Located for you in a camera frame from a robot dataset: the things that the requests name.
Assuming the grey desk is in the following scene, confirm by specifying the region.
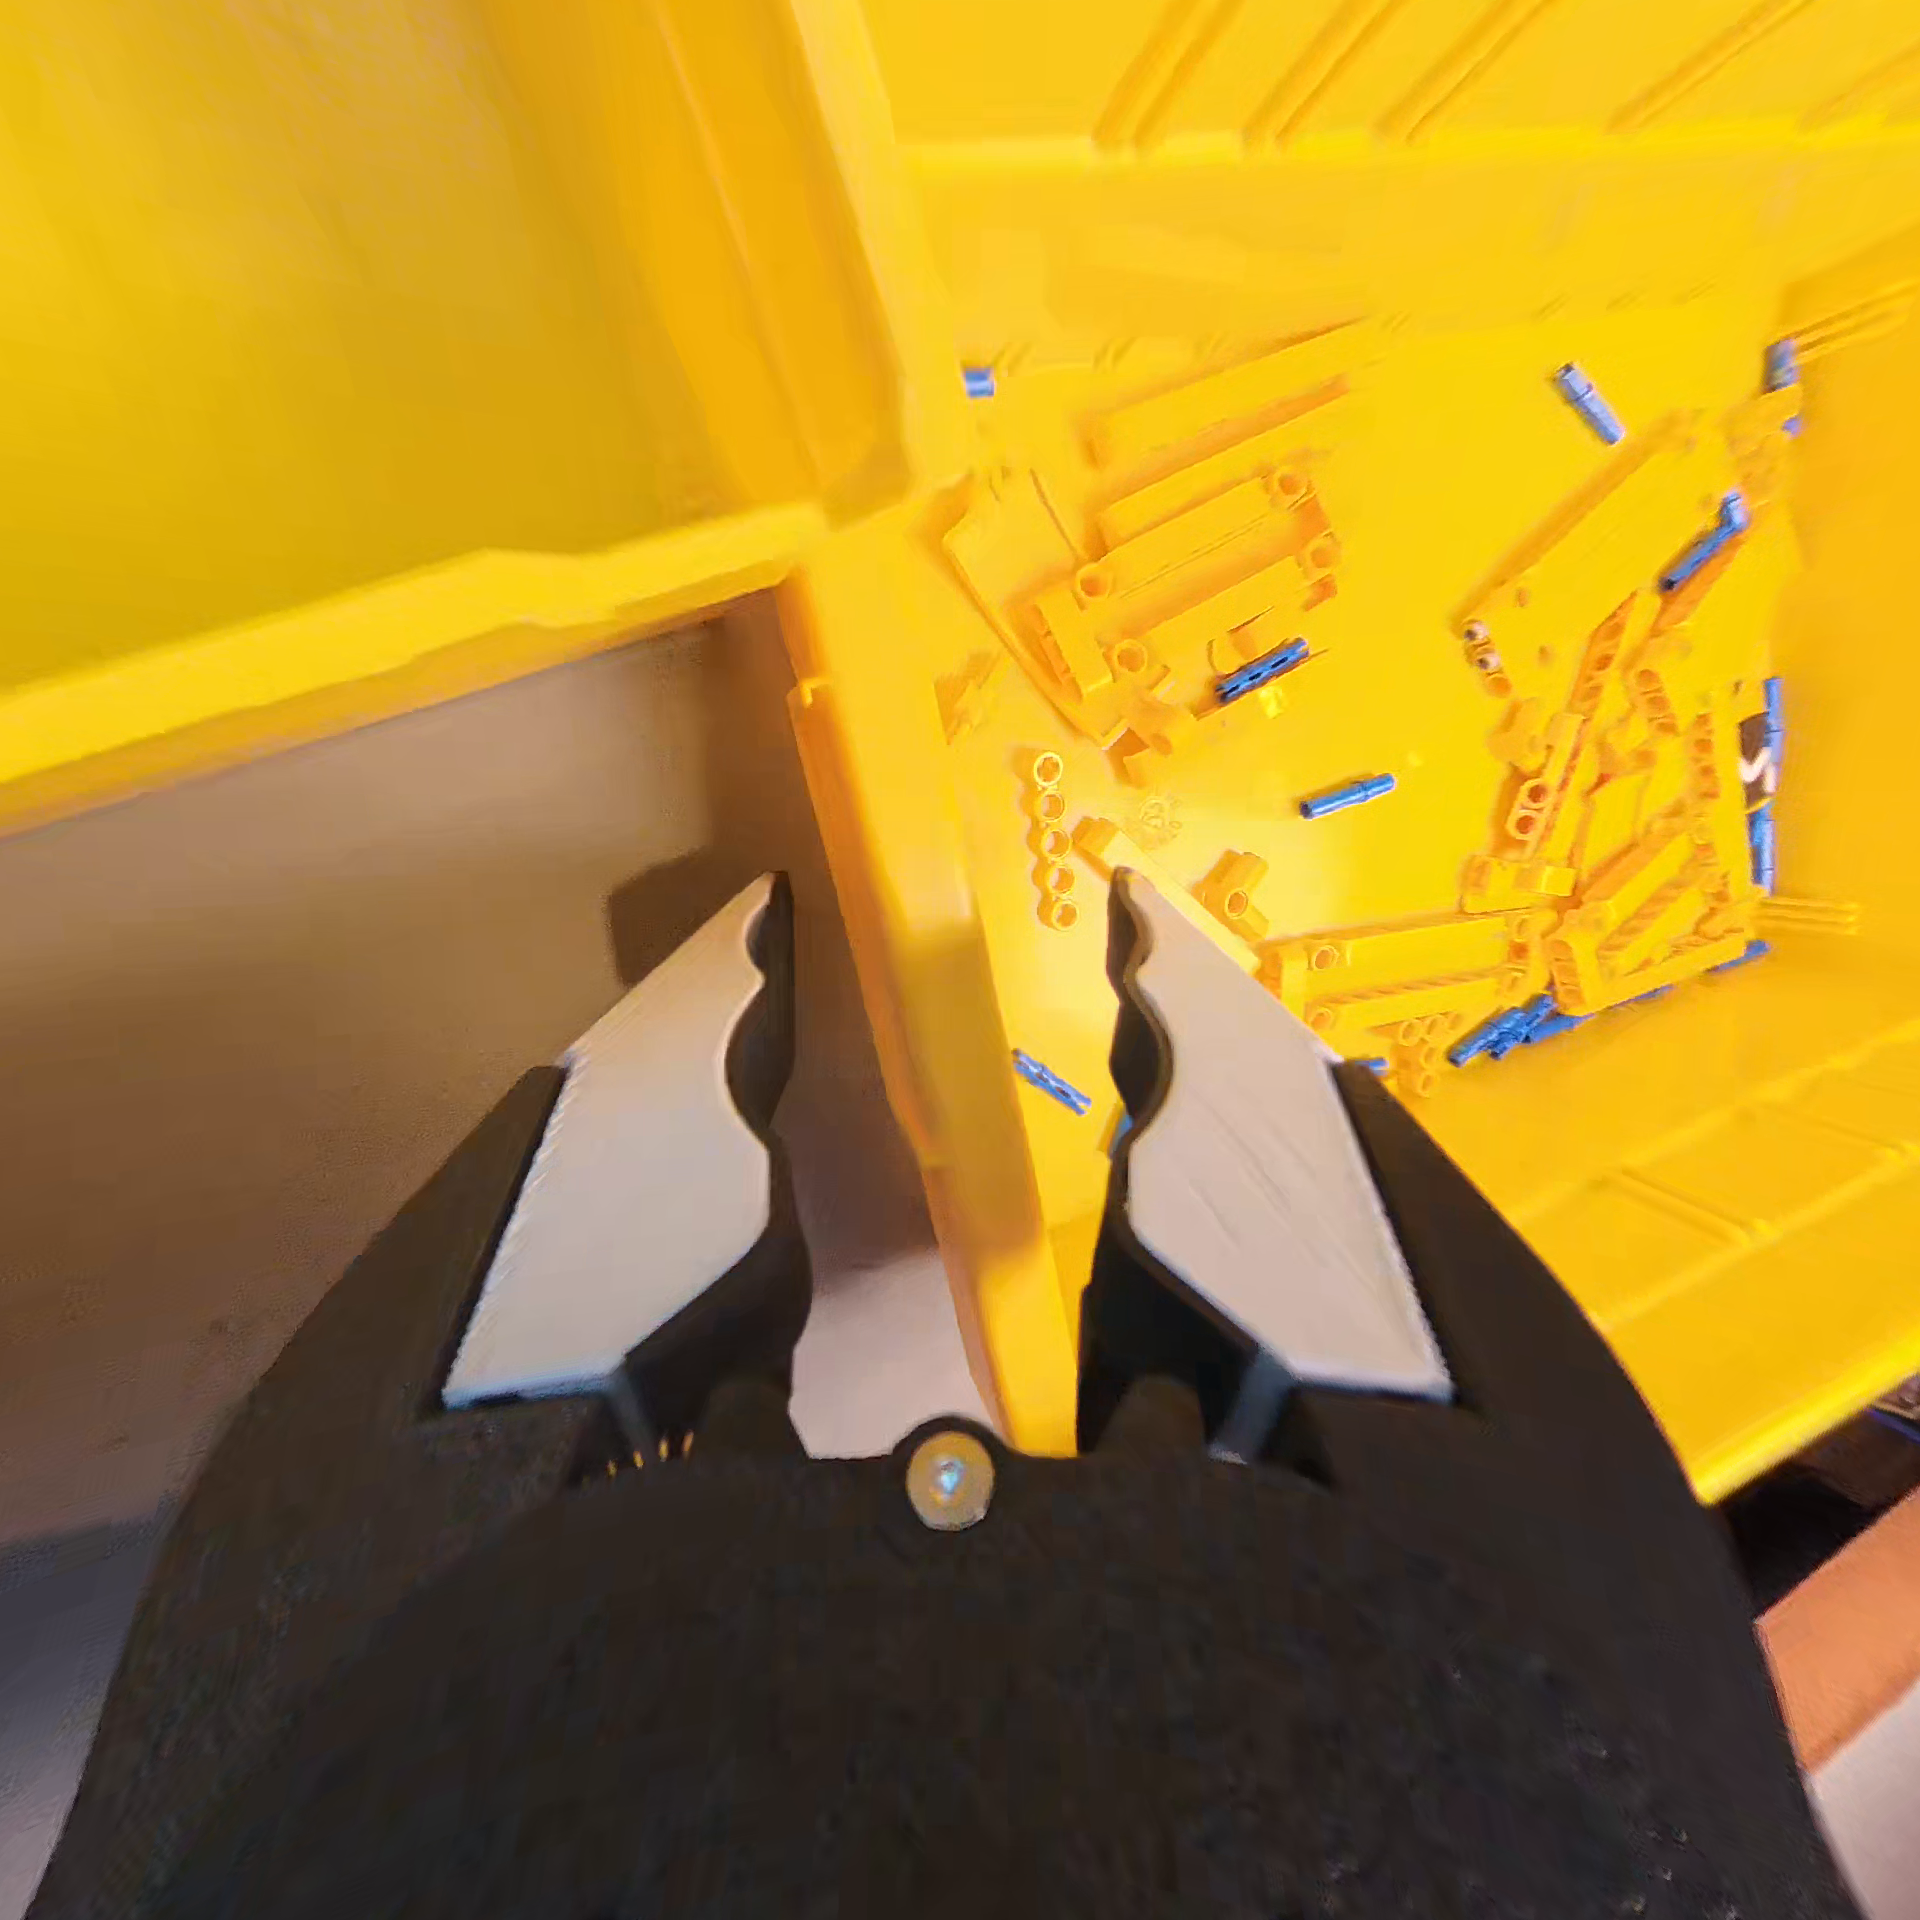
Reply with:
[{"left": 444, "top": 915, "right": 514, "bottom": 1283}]
[{"left": 0, "top": 593, "right": 1000, "bottom": 1876}]

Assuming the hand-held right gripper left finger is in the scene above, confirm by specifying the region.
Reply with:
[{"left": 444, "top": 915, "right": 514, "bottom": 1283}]
[{"left": 442, "top": 874, "right": 816, "bottom": 1455}]

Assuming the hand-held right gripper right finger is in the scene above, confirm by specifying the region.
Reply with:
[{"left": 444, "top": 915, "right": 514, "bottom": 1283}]
[{"left": 1078, "top": 866, "right": 1453, "bottom": 1462}]

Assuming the pile of yellow blue parts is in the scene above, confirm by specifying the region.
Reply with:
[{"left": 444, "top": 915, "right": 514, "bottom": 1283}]
[{"left": 961, "top": 336, "right": 1801, "bottom": 1120}]

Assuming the yellow plastic bin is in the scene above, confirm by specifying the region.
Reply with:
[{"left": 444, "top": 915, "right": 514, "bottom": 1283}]
[
  {"left": 0, "top": 0, "right": 902, "bottom": 835},
  {"left": 780, "top": 0, "right": 1920, "bottom": 1503}
]

